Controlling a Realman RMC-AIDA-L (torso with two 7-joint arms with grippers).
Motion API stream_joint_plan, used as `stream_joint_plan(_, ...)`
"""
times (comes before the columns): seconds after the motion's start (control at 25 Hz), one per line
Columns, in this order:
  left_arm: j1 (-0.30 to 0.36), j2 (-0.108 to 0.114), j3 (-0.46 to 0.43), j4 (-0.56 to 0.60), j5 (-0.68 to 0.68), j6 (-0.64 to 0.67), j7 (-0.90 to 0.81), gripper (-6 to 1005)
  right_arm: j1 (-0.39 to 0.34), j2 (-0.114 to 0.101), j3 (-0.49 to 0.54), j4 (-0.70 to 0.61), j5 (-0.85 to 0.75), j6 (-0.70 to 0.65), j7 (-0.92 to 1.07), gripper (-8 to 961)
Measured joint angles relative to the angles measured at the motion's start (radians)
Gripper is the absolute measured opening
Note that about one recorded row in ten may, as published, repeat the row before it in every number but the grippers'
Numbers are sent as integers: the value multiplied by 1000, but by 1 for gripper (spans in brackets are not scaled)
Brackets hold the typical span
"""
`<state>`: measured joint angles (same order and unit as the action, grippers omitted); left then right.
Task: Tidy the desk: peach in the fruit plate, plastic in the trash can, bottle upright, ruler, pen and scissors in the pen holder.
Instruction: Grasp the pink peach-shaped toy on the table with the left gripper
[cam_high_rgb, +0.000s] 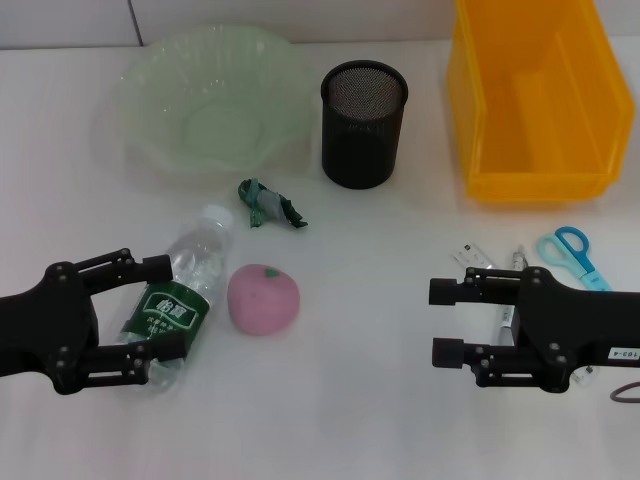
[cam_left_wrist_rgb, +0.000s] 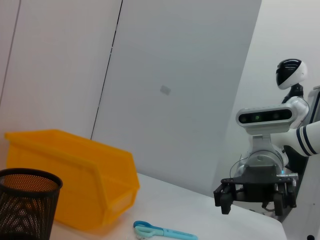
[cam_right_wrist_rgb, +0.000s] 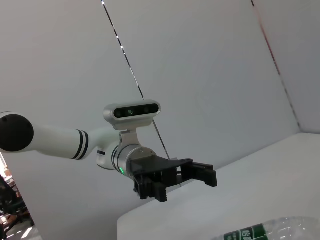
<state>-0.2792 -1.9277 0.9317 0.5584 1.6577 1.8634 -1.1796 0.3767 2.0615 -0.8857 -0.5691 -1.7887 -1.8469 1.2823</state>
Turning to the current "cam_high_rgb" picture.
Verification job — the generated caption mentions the green plastic wrapper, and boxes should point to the green plastic wrapper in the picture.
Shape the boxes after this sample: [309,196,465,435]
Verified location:
[237,178,310,231]

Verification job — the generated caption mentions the transparent plastic ruler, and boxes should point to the transparent plastic ruler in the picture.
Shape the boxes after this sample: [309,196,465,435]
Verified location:
[449,243,599,389]

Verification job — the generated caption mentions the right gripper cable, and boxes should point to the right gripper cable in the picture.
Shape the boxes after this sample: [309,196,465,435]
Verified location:
[609,381,640,404]

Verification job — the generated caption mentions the pink toy peach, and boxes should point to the pink toy peach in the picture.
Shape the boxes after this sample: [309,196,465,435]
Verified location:
[227,263,302,336]

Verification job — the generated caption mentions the grey white pen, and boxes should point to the grey white pen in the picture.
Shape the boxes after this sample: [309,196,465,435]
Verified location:
[497,244,530,347]

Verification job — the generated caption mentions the clear green-label water bottle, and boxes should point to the clear green-label water bottle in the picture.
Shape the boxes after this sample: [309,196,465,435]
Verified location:
[117,203,235,395]

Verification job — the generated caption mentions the yellow plastic bin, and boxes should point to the yellow plastic bin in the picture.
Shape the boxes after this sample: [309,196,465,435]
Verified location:
[446,0,636,204]

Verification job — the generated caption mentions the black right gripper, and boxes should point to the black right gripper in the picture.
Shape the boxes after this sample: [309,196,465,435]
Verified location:
[428,266,640,394]

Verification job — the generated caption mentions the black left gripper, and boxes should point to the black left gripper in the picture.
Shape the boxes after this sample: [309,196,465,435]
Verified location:
[0,248,187,396]

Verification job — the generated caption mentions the black mesh pen holder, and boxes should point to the black mesh pen holder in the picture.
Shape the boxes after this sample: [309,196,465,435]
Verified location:
[320,60,409,190]

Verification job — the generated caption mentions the blue scissors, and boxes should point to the blue scissors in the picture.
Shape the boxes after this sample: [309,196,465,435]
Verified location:
[537,226,612,292]

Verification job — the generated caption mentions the translucent green fruit plate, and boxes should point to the translucent green fruit plate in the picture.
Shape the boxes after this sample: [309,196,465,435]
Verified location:
[117,23,314,176]

